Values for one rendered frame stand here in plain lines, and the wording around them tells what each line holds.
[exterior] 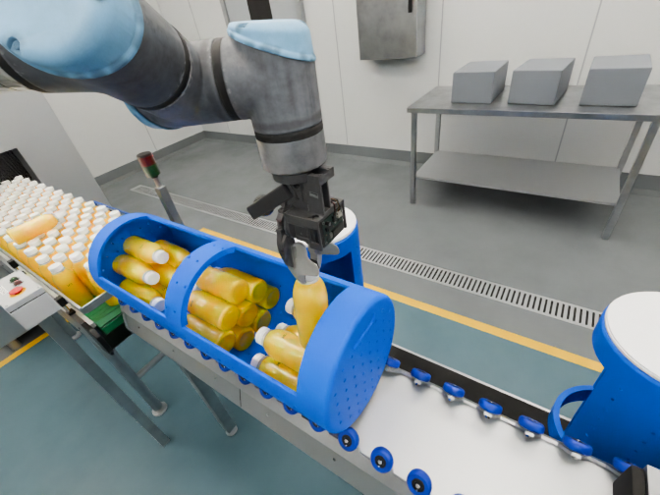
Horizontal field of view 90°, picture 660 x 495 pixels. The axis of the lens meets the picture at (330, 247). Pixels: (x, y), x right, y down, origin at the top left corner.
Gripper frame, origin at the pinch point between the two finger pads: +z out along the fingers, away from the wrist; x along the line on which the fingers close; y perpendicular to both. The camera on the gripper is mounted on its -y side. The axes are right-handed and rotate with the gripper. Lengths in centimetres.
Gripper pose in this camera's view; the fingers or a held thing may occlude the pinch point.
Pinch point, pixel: (306, 268)
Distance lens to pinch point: 59.2
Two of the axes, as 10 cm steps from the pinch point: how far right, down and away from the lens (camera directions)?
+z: 1.2, 8.0, 5.9
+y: 8.3, 2.5, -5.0
